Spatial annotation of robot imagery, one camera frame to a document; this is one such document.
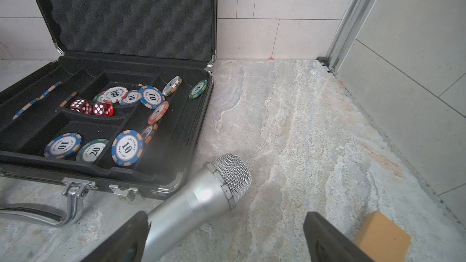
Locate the blue ten chip front left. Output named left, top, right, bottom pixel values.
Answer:
left=44, top=132, right=82, bottom=160

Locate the blue ten chip back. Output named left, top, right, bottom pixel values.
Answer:
left=138, top=86, right=165, bottom=110

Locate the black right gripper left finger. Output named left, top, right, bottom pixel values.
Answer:
left=81, top=211, right=150, bottom=262

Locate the red translucent die left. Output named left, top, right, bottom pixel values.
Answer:
left=70, top=99, right=93, bottom=114

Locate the green twenty chip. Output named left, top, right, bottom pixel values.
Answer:
left=76, top=138, right=109, bottom=163

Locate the tan wooden block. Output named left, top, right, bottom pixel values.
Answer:
left=354, top=211, right=411, bottom=262

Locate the blue ten chip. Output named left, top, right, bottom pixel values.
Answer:
left=138, top=86, right=165, bottom=110
left=44, top=132, right=82, bottom=160
left=111, top=130, right=144, bottom=167

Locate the red translucent die right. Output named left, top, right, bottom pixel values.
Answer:
left=92, top=103, right=114, bottom=116

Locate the black poker chip case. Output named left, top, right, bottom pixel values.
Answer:
left=1, top=0, right=217, bottom=228

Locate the blue ten chip front centre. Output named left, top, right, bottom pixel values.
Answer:
left=111, top=130, right=144, bottom=167

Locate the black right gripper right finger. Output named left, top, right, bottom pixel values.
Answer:
left=303, top=212, right=373, bottom=262

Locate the red chip on edge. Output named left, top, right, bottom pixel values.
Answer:
left=148, top=101, right=169, bottom=124

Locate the silver microphone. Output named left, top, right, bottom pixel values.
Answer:
left=141, top=154, right=252, bottom=262

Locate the red hundred chip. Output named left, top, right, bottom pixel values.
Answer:
left=102, top=86, right=129, bottom=104

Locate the red translucent die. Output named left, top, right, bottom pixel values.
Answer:
left=92, top=103, right=114, bottom=116
left=70, top=99, right=93, bottom=114

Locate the green chip leaning right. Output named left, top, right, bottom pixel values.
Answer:
left=189, top=80, right=208, bottom=99

